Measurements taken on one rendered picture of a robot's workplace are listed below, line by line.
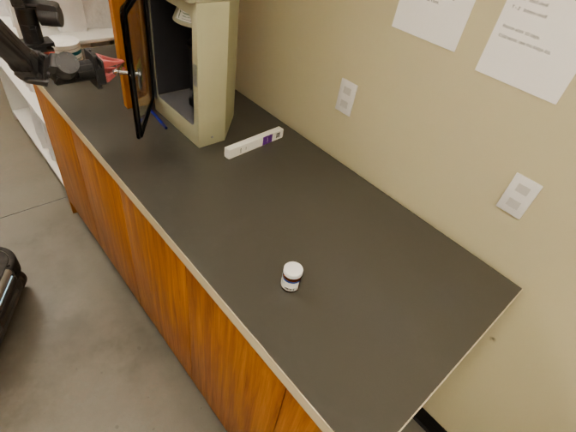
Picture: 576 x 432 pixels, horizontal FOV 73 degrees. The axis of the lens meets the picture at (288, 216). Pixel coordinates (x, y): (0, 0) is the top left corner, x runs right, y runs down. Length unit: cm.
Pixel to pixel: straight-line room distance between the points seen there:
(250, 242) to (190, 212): 21
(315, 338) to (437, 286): 39
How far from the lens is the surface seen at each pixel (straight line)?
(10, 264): 215
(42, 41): 160
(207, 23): 128
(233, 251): 106
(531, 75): 113
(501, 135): 118
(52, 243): 253
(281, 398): 105
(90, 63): 134
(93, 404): 193
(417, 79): 126
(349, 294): 103
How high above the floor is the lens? 173
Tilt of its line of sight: 42 degrees down
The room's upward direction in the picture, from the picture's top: 11 degrees clockwise
